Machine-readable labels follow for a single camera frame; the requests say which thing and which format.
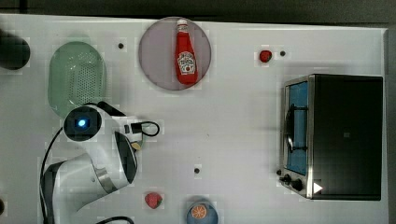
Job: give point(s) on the peeled banana toy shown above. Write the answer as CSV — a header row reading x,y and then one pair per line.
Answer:
x,y
136,146

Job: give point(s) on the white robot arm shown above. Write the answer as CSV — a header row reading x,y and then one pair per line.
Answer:
x,y
107,164

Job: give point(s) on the green mug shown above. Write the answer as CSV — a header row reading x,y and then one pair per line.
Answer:
x,y
141,142

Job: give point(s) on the red ketchup bottle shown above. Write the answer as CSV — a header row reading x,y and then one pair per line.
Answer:
x,y
185,60

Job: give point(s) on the purple round plate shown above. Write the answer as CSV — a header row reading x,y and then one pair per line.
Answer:
x,y
156,53

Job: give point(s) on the small red tomato toy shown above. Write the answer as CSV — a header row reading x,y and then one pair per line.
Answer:
x,y
265,56

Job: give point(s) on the red strawberry toy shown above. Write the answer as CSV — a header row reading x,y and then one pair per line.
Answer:
x,y
153,200

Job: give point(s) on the orange slice toy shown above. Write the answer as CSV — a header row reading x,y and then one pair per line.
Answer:
x,y
199,211

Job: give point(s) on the blue bowl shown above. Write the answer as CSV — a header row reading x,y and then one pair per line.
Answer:
x,y
212,216

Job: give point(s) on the green oval colander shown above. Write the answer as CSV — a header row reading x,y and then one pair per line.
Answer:
x,y
77,76

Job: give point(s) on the black silver toaster oven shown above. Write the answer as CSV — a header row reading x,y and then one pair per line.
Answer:
x,y
332,137

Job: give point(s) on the black pan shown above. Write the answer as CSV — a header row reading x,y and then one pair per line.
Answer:
x,y
14,51

